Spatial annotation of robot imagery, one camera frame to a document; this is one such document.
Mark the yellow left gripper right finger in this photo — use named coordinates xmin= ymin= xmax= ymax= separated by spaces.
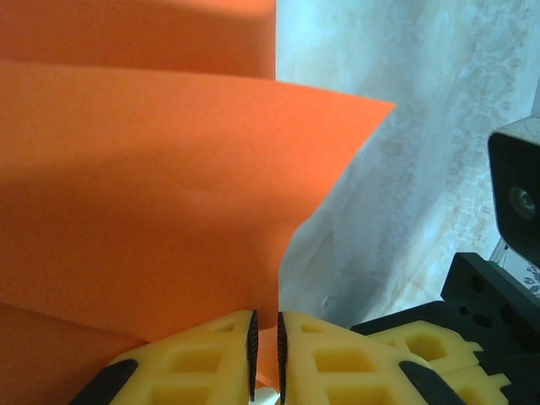
xmin=276 ymin=310 xmax=468 ymax=405

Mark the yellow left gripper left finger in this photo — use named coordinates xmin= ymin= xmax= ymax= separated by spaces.
xmin=69 ymin=309 xmax=259 ymax=405

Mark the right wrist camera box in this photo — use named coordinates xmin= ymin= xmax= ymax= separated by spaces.
xmin=487 ymin=116 xmax=540 ymax=259

